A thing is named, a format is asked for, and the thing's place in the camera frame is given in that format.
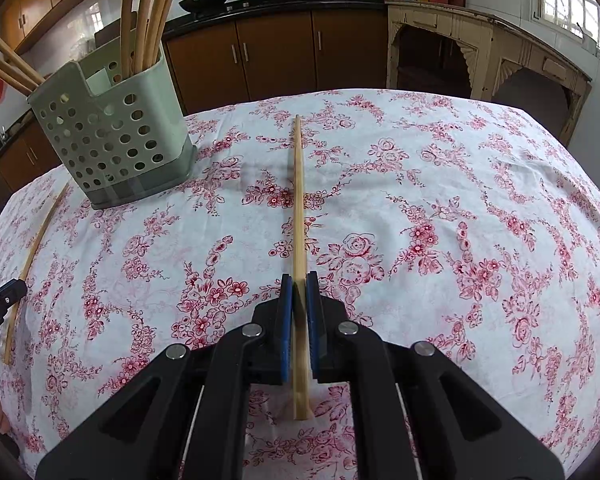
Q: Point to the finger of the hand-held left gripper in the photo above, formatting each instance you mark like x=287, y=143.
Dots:
x=7, y=291

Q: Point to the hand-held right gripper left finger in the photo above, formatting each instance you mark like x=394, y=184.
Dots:
x=285, y=330

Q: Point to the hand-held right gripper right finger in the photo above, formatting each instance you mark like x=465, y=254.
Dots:
x=316, y=330

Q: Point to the green perforated utensil holder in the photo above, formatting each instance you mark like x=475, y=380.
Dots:
x=120, y=135

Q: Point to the floral red white tablecloth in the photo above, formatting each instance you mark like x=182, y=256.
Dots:
x=430, y=185

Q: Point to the brown lower kitchen cabinets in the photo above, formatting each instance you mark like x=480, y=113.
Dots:
x=280, y=55

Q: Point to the black kitchen countertop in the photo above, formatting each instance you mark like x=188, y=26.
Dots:
x=290, y=5

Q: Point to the cream wooden sideboard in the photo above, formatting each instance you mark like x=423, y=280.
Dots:
x=480, y=30

